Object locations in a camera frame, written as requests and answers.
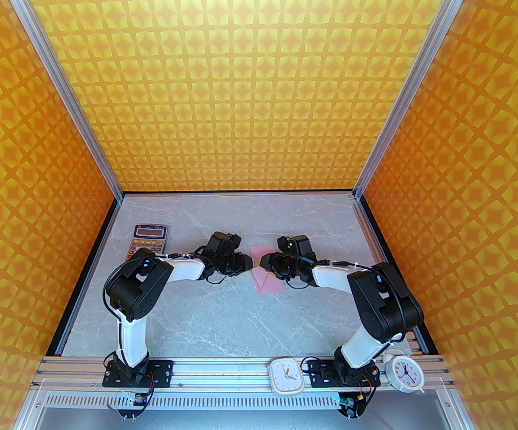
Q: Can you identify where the side rail with black trim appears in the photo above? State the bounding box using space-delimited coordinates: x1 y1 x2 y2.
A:
353 197 440 356
45 197 124 357

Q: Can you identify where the pink paper sheet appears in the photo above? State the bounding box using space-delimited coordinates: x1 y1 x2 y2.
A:
249 245 285 293

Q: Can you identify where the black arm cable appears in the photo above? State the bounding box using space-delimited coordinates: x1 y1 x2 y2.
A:
105 253 227 314
284 260 358 290

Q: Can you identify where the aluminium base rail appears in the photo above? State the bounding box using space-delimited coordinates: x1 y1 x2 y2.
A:
33 357 452 391

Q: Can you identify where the small circuit board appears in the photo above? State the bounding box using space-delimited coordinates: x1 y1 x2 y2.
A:
336 390 369 420
115 391 151 421

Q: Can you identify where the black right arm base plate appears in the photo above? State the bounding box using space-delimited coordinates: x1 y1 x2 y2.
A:
307 359 383 388

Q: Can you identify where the square white table clock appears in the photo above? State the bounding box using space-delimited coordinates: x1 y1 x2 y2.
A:
269 358 305 396

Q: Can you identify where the round white alarm clock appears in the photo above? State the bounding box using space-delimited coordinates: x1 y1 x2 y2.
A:
384 348 424 394

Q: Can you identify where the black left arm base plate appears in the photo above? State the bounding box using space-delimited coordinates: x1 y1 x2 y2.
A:
102 359 173 388

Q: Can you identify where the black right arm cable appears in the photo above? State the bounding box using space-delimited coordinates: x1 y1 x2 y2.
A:
284 260 358 290

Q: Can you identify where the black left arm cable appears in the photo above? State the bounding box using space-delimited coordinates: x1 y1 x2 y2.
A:
105 253 227 314

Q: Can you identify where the aluminium corner post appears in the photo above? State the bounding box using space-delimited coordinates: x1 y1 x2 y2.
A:
352 0 477 201
0 0 124 202

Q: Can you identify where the slotted white cable duct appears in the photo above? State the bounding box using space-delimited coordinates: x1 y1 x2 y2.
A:
44 391 347 410

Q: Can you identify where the calculator with yellow keys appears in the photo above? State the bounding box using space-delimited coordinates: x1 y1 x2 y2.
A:
126 224 169 259

